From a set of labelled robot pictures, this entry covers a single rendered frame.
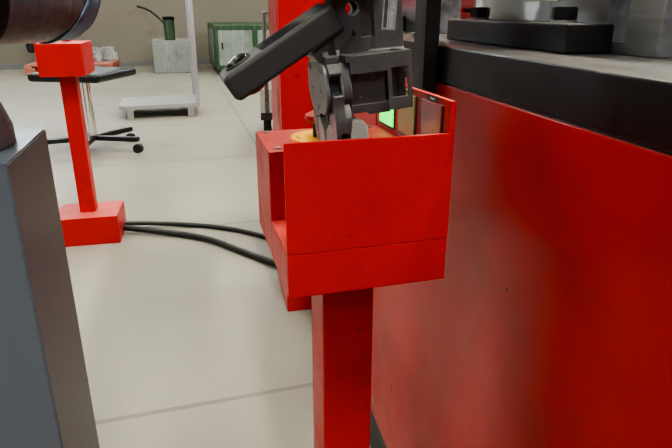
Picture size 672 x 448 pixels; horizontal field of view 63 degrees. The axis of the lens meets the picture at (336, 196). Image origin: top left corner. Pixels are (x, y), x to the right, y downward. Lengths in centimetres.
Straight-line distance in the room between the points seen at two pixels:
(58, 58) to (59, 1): 157
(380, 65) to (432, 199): 14
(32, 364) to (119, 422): 79
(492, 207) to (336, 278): 19
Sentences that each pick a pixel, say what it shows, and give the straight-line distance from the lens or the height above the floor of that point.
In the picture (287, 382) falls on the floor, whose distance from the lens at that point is 152.
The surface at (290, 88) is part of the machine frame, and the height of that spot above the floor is 71.
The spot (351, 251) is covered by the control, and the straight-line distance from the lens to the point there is 52.
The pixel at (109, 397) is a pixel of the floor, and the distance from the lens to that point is 157.
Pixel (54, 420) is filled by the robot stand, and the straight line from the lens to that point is 76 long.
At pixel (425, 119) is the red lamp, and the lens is 56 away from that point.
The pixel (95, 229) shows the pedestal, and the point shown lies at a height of 7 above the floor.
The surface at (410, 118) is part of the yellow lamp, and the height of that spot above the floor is 81.
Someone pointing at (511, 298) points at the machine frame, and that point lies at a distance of 61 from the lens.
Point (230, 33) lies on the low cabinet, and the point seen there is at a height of 59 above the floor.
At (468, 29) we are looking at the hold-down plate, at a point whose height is 89.
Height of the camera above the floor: 92
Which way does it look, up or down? 19 degrees down
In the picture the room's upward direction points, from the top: straight up
